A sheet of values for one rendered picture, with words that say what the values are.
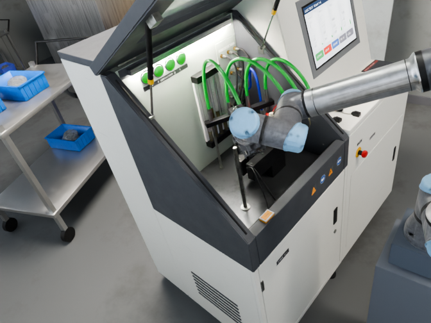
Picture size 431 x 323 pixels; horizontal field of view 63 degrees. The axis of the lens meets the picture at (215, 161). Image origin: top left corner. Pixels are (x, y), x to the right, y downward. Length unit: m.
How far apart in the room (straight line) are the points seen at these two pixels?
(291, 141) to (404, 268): 0.66
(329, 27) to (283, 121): 1.03
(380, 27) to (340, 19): 1.33
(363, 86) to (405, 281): 0.69
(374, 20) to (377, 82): 2.35
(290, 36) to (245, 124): 0.82
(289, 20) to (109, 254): 1.92
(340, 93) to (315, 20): 0.87
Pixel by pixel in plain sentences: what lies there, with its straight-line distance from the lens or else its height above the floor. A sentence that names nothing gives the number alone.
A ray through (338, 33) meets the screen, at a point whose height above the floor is 1.22.
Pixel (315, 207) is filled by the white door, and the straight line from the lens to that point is 1.55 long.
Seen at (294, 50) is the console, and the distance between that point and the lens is 1.63.
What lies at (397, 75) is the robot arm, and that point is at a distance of 0.93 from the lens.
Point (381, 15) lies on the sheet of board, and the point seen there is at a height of 0.89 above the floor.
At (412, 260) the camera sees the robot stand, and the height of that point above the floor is 0.86.
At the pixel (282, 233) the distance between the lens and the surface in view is 1.37.
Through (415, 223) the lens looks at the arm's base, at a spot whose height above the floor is 0.97.
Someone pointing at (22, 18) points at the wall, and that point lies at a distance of 7.28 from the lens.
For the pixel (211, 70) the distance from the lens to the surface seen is 1.54.
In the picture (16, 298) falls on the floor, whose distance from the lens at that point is 2.83.
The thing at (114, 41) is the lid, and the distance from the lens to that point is 1.07.
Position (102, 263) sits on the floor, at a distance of 2.66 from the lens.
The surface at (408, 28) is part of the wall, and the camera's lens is 3.56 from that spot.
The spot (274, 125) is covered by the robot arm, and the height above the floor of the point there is 1.40.
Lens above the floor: 1.88
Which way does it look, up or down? 37 degrees down
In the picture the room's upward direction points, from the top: 13 degrees counter-clockwise
